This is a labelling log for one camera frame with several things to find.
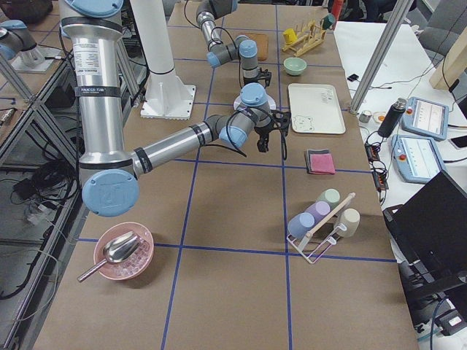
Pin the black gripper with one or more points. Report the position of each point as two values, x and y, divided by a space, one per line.
261 130
251 81

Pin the white plate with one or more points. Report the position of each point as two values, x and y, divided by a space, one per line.
271 103

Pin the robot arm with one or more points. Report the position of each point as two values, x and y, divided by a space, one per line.
108 172
222 48

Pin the cream bear tray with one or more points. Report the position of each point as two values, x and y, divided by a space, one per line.
315 109

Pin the green bowl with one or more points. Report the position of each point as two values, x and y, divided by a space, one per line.
294 66

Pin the wooden cutting board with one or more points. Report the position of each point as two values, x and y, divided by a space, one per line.
262 42

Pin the yellow mug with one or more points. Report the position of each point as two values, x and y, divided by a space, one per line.
289 36

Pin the pink and grey cloth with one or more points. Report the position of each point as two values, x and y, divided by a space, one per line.
319 161

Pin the wooden mug rack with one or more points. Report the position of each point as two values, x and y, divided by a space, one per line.
309 35

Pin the green cup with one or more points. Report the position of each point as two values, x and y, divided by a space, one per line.
331 196

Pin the dark green mug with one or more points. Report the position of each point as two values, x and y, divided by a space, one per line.
327 22

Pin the purple cup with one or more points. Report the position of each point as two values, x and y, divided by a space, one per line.
319 210

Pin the small black device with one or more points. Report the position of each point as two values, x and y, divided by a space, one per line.
353 77

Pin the blue cup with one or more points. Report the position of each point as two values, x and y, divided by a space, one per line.
300 224

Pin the red cylinder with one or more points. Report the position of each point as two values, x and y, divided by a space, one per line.
336 9

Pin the small metal cup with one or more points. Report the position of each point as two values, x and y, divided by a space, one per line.
365 116

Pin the white cup rack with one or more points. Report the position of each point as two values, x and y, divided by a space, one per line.
322 236

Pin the beige cup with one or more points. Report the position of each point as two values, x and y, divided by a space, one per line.
350 218

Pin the fried egg toy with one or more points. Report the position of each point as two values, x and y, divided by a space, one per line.
378 117

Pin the black power strip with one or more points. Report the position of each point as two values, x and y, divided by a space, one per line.
378 168

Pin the black bottle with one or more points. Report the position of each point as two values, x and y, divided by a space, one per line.
392 118

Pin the near teach pendant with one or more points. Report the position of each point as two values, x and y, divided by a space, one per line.
417 158

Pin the teach pendant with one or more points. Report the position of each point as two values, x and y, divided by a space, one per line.
426 118
417 158

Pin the far teach pendant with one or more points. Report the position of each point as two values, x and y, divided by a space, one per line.
426 118

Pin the metal scoop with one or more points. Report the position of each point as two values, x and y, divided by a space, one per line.
116 251

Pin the pink bowl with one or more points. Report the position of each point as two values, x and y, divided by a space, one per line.
137 258

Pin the grey office chair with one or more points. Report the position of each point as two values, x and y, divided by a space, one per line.
443 29

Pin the black laptop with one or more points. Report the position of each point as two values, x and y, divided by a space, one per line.
430 228

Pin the black smartphone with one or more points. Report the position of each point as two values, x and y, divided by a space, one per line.
459 142

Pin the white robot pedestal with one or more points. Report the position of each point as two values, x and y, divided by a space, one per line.
166 95

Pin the aluminium frame post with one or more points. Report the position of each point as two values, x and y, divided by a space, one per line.
399 12

